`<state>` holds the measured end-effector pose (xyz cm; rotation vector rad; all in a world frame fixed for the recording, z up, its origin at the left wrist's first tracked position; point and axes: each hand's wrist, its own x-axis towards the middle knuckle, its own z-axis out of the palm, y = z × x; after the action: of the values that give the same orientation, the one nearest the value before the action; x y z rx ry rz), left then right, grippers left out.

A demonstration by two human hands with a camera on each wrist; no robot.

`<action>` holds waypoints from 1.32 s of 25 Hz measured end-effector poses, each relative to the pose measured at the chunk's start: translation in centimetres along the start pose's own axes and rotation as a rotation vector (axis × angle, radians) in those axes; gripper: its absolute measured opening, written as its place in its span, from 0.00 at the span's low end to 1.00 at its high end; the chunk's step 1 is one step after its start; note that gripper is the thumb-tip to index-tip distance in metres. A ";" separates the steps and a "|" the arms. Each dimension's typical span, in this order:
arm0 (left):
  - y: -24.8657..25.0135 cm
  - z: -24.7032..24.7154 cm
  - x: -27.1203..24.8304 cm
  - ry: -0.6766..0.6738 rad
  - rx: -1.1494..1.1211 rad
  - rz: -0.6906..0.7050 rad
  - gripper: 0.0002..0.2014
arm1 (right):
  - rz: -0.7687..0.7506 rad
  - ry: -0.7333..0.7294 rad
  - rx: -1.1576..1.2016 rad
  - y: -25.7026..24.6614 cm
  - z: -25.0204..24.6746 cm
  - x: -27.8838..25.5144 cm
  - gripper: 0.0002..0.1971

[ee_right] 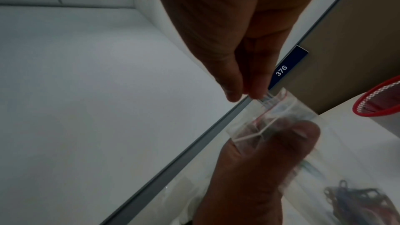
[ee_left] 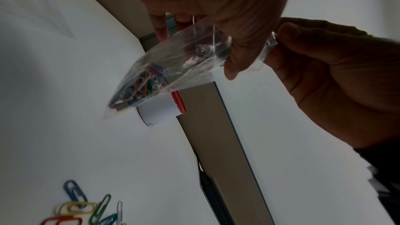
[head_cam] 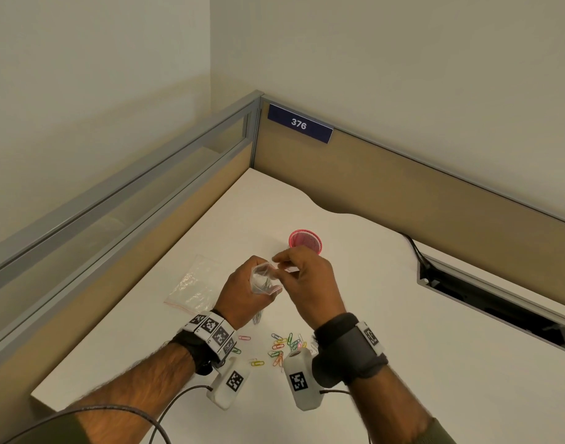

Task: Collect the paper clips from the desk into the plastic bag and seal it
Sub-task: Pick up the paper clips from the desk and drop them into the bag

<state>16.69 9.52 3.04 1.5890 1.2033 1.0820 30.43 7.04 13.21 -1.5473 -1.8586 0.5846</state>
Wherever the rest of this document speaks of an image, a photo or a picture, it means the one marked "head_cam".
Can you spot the person's right forearm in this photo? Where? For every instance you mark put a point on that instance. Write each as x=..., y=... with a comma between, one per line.
x=389, y=411

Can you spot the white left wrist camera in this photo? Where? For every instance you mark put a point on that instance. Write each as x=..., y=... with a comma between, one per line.
x=229, y=382

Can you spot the grey framed glass partition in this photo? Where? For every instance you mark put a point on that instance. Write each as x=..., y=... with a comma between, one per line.
x=102, y=295

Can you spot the white right marker tag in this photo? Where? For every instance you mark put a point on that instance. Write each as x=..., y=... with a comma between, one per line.
x=370, y=337

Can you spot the clear plastic bag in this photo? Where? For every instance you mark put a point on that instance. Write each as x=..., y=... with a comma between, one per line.
x=261, y=282
x=192, y=284

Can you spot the person's right hand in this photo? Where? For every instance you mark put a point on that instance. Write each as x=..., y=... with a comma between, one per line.
x=312, y=286

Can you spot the person's left forearm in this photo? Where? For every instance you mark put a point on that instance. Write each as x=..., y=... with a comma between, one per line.
x=134, y=393

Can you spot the white left marker band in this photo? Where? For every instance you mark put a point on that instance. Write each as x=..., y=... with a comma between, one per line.
x=211, y=330

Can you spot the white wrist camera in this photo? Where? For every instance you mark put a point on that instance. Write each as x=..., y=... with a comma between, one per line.
x=301, y=381
x=229, y=382

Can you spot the blue number sign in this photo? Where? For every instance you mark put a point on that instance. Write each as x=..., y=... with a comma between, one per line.
x=300, y=124

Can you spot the olive sleeve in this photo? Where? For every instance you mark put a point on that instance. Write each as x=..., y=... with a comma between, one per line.
x=437, y=434
x=46, y=434

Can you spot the beige partition panel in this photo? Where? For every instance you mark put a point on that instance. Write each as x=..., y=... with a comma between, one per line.
x=403, y=194

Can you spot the olive right sleeve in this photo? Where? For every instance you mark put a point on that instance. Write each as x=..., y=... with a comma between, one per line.
x=437, y=434

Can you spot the person's left hand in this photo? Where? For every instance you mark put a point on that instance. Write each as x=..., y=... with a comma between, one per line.
x=236, y=300

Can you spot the pile of colourful paper clips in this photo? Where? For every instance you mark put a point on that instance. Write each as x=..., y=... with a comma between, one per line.
x=282, y=344

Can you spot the olive left sleeve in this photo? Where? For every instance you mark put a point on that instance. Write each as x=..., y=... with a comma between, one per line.
x=46, y=434

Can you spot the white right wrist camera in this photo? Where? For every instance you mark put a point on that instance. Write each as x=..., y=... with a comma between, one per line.
x=301, y=381

